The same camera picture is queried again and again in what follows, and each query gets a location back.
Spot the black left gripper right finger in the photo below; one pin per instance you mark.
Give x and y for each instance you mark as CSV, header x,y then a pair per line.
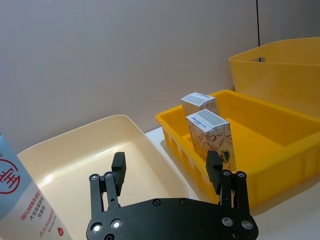
x,y
215,172

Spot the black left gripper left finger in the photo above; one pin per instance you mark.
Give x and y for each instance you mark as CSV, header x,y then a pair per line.
x,y
117,175

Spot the cream plastic tray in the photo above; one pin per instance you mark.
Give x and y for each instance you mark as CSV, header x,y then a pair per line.
x,y
80,155

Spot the yellow plastic crate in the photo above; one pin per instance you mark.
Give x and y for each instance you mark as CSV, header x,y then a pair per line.
x,y
275,140

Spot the yellow plastic tub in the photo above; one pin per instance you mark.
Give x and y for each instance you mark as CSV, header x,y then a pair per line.
x,y
282,77

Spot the white patterned drink carton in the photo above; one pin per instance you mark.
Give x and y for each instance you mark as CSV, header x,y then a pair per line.
x,y
212,135
200,106

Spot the thin black vertical strip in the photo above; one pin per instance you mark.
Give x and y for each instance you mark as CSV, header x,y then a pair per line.
x,y
257,25

